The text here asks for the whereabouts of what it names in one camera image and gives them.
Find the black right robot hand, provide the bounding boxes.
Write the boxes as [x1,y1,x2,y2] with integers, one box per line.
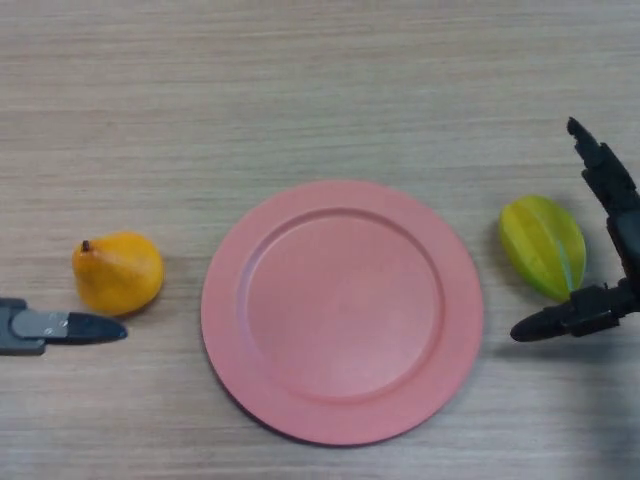
[509,116,640,344]

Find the orange-yellow pear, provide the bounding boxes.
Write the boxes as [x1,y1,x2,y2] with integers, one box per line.
[71,231,165,318]

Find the pink round plate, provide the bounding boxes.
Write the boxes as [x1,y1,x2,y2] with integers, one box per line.
[200,179,485,447]

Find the yellow-green starfruit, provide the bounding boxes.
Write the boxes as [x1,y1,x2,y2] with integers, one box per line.
[498,194,587,303]

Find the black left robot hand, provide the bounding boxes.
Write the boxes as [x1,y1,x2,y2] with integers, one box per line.
[0,298,129,357]

